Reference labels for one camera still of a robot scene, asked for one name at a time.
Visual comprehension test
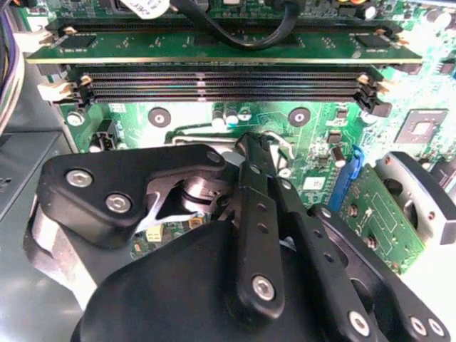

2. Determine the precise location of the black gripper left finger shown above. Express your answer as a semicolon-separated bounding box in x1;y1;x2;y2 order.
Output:
23;131;286;321

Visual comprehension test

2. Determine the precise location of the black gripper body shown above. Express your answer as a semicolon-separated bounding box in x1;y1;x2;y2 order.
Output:
69;219;343;342

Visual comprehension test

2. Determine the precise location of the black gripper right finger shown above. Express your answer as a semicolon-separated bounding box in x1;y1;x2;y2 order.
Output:
264;135;452;342

